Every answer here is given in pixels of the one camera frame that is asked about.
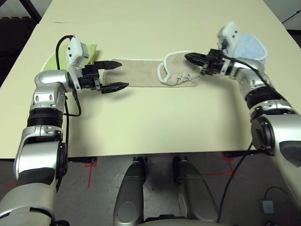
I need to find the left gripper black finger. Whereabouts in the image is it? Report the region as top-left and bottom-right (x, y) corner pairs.
(95, 60), (122, 70)
(101, 81), (129, 95)

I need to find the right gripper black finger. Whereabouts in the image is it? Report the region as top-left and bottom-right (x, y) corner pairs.
(184, 53), (209, 69)

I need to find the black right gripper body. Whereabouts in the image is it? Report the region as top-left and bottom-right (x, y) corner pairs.
(200, 48), (226, 76)

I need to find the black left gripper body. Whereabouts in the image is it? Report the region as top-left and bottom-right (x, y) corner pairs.
(81, 65), (103, 91)

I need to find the beige towel with white trim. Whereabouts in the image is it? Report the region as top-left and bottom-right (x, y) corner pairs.
(103, 51), (202, 88)

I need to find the green folded towel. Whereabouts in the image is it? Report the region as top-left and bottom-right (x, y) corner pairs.
(41, 42), (99, 71)

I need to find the light blue folded towel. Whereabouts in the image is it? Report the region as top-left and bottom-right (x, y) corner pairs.
(235, 34), (269, 65)

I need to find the black table foot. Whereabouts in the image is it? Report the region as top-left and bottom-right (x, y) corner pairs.
(68, 156), (97, 165)
(223, 150), (253, 159)

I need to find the black foam floor mat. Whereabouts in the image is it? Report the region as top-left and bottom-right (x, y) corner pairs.
(0, 16), (40, 88)

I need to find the grey robot left leg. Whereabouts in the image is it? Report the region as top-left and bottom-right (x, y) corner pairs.
(112, 156), (145, 226)

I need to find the grey robot leg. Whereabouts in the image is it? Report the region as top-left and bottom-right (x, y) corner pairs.
(112, 156), (145, 226)
(173, 155), (218, 223)

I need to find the grey robot right leg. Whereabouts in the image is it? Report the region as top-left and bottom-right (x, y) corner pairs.
(173, 155), (218, 223)

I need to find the small grey floor adapter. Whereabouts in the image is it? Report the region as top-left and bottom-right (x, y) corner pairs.
(260, 200), (274, 212)

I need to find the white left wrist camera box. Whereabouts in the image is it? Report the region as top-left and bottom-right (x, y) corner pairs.
(65, 36), (89, 91)

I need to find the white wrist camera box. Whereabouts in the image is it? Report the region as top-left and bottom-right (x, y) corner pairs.
(65, 36), (89, 91)
(216, 20), (242, 76)

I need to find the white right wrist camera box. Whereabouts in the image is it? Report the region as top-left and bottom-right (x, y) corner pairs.
(216, 20), (242, 76)

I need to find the black left wrist camera cable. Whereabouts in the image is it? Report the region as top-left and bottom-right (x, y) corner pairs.
(55, 34), (82, 194)

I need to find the black metal table frame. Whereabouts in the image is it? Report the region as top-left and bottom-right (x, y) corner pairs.
(22, 0), (42, 23)

